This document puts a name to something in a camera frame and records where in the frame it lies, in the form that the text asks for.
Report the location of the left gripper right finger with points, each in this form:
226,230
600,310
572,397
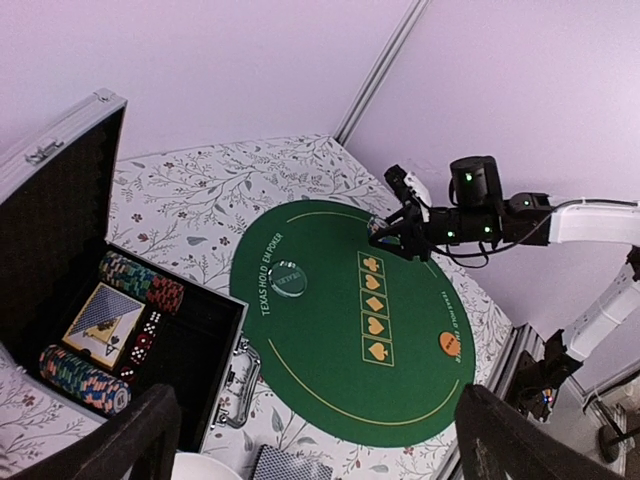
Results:
496,442

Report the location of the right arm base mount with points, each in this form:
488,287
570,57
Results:
531,399

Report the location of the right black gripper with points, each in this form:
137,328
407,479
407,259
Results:
406,239

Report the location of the clear acrylic dealer button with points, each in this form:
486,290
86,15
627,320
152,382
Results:
287,279

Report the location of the left poker chip stack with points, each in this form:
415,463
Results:
86,383

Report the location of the red and black dice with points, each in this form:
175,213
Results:
137,354

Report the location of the right poker chip stack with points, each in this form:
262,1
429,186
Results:
141,283

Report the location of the poker chip stack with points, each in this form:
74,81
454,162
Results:
86,383
141,283

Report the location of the boxed playing card deck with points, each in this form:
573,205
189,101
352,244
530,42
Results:
103,325

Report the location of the round green poker mat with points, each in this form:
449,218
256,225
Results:
358,354

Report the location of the orange big blind button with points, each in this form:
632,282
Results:
450,344

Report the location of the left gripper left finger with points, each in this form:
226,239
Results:
100,445

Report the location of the right aluminium frame post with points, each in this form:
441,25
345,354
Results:
380,70

